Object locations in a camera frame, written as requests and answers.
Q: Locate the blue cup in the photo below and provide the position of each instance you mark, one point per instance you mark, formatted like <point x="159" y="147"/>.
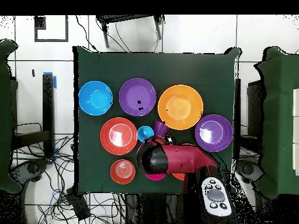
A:
<point x="143" y="133"/>

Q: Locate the purple cup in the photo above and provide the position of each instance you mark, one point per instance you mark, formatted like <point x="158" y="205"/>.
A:
<point x="160" y="128"/>

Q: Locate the red bowl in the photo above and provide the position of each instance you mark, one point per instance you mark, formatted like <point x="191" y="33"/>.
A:
<point x="178" y="176"/>
<point x="118" y="136"/>

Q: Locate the pink bowl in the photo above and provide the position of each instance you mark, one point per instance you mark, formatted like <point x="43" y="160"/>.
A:
<point x="155" y="176"/>

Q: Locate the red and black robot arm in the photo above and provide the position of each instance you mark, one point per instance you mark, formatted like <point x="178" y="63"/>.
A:
<point x="182" y="158"/>

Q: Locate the white box stack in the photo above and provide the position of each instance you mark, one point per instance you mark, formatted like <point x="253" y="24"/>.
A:
<point x="296" y="105"/>

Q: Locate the large orange bowl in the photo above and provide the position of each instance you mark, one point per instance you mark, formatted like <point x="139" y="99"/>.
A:
<point x="179" y="107"/>

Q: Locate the purple bowl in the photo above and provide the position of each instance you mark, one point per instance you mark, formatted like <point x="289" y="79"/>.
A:
<point x="133" y="93"/>
<point x="213" y="133"/>

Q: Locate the small orange bowl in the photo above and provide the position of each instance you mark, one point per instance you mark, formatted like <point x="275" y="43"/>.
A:
<point x="122" y="171"/>

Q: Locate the dark green table cloth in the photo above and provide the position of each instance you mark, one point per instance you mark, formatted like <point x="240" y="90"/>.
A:
<point x="151" y="67"/>

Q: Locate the blue bowl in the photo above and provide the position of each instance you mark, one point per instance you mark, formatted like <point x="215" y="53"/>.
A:
<point x="95" y="98"/>

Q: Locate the blue tape strip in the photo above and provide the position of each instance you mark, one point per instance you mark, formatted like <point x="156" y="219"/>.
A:
<point x="55" y="82"/>

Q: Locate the black power strip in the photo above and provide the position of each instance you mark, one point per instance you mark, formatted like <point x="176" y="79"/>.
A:
<point x="79" y="205"/>

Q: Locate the black chair base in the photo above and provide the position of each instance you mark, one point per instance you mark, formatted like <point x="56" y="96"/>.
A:
<point x="248" y="169"/>
<point x="32" y="168"/>

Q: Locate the green cloth side table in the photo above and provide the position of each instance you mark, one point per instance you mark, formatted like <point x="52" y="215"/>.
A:
<point x="4" y="116"/>
<point x="278" y="116"/>

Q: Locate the black table frame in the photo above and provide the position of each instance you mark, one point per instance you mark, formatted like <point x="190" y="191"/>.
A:
<point x="48" y="105"/>
<point x="237" y="116"/>

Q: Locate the black floor frame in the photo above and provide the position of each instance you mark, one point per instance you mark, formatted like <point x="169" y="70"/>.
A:
<point x="51" y="40"/>

